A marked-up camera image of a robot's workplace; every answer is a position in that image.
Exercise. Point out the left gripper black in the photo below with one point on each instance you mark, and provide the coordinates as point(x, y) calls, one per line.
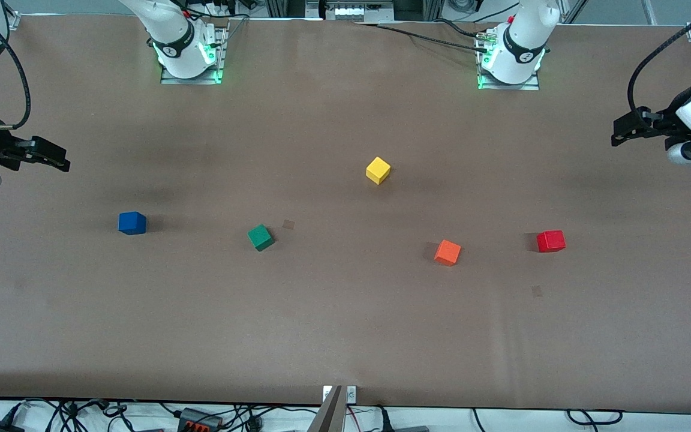
point(662, 123)

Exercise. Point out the red wooden cube block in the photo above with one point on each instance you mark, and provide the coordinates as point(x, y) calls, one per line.
point(551, 241)

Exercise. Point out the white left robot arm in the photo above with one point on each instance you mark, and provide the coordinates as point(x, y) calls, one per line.
point(522, 36)

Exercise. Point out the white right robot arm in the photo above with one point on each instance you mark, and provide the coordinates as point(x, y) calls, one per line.
point(177, 36)

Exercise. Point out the blue wooden cube block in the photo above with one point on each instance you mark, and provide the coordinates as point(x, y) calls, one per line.
point(132, 223)

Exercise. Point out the orange wooden cube block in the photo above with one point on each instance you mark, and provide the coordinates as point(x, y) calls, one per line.
point(447, 252)

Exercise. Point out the green wooden cube block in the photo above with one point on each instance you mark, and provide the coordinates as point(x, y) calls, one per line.
point(260, 237)

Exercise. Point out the yellow wooden cube block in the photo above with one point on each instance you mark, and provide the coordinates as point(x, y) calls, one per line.
point(378, 170)

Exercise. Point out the black orange connector box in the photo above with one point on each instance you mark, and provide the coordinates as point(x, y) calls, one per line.
point(192, 417)

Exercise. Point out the black power plug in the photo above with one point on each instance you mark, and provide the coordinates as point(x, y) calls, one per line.
point(385, 423)

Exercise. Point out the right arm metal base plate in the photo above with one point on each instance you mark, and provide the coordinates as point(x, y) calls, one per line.
point(192, 80)

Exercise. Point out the metal frame equipment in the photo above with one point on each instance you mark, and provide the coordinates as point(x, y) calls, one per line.
point(351, 11)

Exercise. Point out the white mounting bracket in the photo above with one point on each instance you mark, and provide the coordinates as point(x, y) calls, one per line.
point(351, 394)

